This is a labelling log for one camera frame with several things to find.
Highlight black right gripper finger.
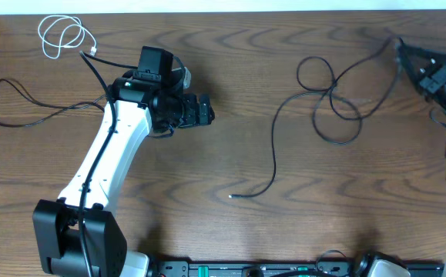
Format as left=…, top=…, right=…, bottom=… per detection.
left=414, top=47, right=446, bottom=68
left=395, top=44, right=422, bottom=91

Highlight short black usb cable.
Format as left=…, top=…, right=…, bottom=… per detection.
left=0, top=78, right=108, bottom=128

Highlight white usb cable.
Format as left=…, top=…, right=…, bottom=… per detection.
left=37, top=14, right=99, bottom=60

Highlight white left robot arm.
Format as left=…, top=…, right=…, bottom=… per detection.
left=32, top=46, right=215, bottom=276

